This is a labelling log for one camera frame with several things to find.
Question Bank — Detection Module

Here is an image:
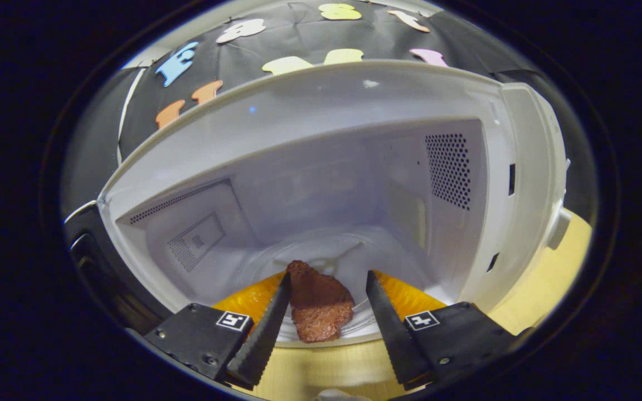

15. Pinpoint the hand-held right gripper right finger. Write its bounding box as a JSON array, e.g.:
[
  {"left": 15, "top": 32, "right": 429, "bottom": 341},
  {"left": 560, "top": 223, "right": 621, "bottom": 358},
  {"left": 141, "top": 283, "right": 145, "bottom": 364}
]
[{"left": 366, "top": 270, "right": 518, "bottom": 390}]

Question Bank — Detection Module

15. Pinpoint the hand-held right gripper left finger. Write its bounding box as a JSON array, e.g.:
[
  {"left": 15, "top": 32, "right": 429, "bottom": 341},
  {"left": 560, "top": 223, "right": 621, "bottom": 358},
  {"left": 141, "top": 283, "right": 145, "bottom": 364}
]
[{"left": 144, "top": 270, "right": 292, "bottom": 390}]

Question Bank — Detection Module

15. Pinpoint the brown meat piece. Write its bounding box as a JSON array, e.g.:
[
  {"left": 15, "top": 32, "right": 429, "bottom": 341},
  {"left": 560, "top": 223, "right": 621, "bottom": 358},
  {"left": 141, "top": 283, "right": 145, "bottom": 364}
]
[{"left": 286, "top": 260, "right": 355, "bottom": 343}]

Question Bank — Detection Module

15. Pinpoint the white microwave oven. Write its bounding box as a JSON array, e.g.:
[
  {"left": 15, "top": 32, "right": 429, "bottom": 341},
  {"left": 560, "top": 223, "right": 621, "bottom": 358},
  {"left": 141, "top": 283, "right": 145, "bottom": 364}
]
[{"left": 65, "top": 58, "right": 573, "bottom": 350}]

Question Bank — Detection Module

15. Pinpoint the glass turntable plate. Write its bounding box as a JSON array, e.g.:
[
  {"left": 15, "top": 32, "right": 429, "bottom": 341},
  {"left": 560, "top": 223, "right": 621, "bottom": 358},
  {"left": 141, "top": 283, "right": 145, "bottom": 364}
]
[{"left": 243, "top": 226, "right": 439, "bottom": 349}]

